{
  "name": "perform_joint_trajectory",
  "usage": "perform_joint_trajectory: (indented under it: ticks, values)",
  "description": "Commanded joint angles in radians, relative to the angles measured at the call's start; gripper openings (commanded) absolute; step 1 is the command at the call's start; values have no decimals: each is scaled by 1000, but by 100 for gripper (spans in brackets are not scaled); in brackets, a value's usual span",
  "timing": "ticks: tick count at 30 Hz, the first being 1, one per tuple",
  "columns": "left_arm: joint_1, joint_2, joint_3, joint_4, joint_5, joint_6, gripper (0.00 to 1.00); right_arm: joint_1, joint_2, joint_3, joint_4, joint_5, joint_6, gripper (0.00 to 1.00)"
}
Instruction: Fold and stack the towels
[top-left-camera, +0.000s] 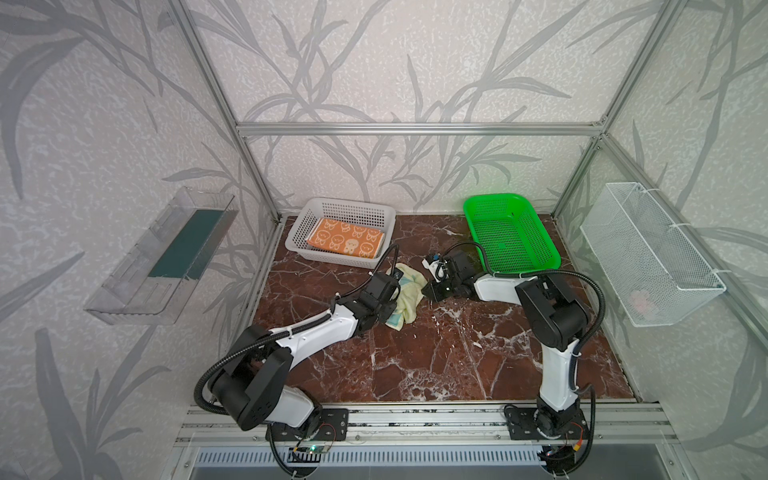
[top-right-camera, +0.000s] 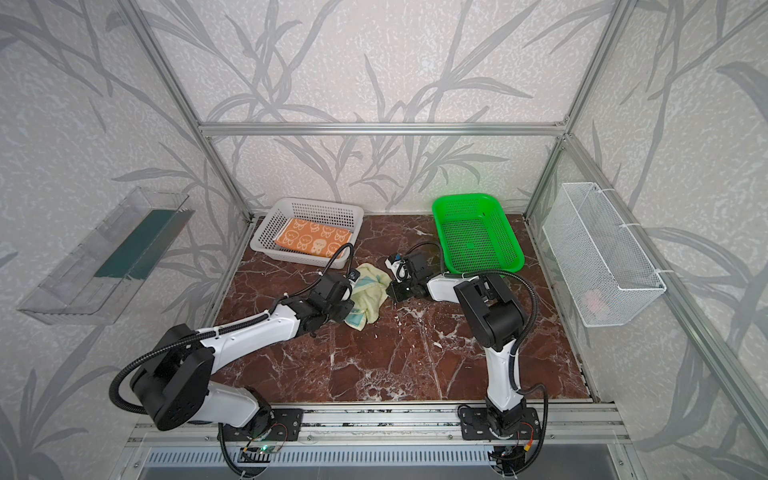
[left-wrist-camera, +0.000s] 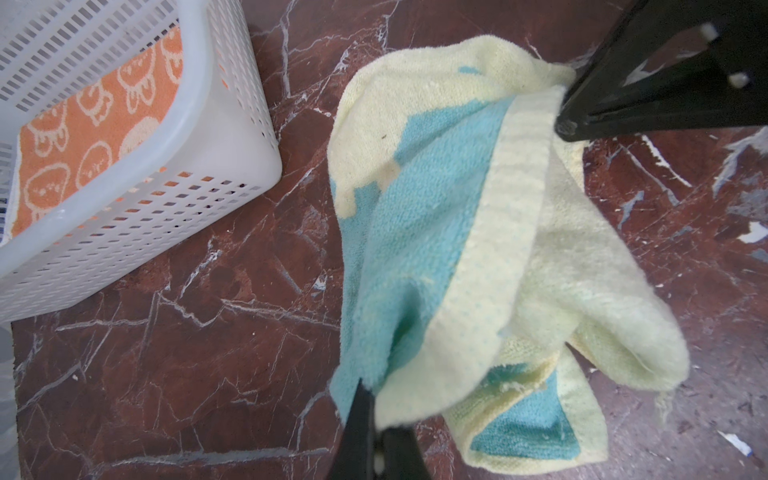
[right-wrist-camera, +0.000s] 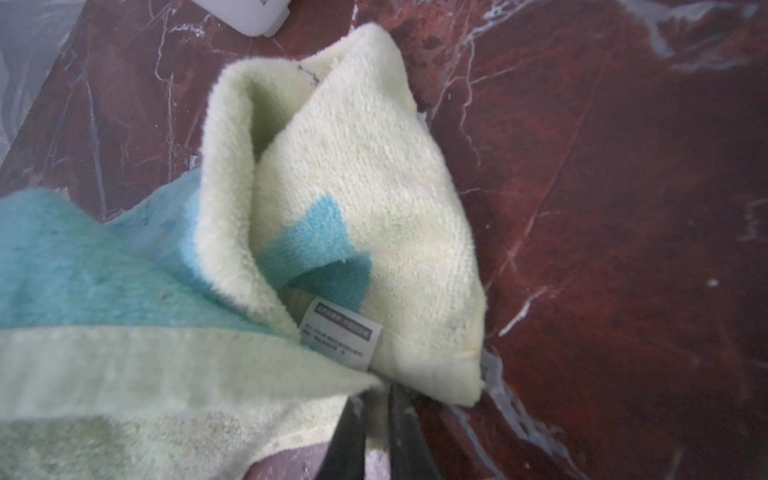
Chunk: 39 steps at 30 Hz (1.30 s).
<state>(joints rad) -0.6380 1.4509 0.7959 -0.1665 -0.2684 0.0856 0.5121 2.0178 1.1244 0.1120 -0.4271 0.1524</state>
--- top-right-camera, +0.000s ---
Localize light blue towel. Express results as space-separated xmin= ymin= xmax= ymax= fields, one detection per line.
xmin=344 ymin=263 xmax=391 ymax=331

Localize cream orange patterned towel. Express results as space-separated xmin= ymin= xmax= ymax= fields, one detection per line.
xmin=274 ymin=218 xmax=352 ymax=258

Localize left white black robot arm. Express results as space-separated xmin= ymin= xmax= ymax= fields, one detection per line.
xmin=110 ymin=270 xmax=359 ymax=435

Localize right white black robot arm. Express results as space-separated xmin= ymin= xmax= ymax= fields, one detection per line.
xmin=385 ymin=253 xmax=538 ymax=431

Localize green perforated plastic basket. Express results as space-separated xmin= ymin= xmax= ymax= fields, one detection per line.
xmin=432 ymin=193 xmax=525 ymax=274

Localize white perforated plastic basket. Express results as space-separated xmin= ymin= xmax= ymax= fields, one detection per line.
xmin=250 ymin=198 xmax=364 ymax=267

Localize right black corrugated cable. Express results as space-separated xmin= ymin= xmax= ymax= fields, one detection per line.
xmin=404 ymin=241 xmax=550 ymax=475

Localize black corrugated cable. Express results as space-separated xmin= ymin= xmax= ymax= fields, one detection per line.
xmin=404 ymin=241 xmax=550 ymax=475
xmin=108 ymin=242 xmax=356 ymax=478

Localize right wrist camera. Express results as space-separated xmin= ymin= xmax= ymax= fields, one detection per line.
xmin=385 ymin=253 xmax=409 ymax=283

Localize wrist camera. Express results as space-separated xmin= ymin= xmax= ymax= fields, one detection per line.
xmin=346 ymin=269 xmax=361 ymax=288
xmin=385 ymin=253 xmax=409 ymax=283

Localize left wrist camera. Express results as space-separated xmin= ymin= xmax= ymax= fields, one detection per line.
xmin=346 ymin=269 xmax=361 ymax=288

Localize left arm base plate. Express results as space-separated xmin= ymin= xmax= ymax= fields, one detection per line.
xmin=233 ymin=408 xmax=304 ymax=442

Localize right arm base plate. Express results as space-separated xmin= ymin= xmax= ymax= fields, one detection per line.
xmin=457 ymin=402 xmax=541 ymax=443

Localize pink object in wire basket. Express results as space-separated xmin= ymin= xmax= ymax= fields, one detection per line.
xmin=583 ymin=290 xmax=610 ymax=319

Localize white wire mesh basket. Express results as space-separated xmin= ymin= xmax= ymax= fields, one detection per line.
xmin=543 ymin=182 xmax=667 ymax=328

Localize aluminium frame rail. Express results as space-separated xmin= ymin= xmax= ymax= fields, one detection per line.
xmin=199 ymin=122 xmax=565 ymax=137

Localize left black corrugated cable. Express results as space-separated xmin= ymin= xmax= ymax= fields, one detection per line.
xmin=108 ymin=242 xmax=356 ymax=478

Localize clear acrylic wall shelf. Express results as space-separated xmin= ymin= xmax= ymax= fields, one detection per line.
xmin=17 ymin=187 xmax=195 ymax=325

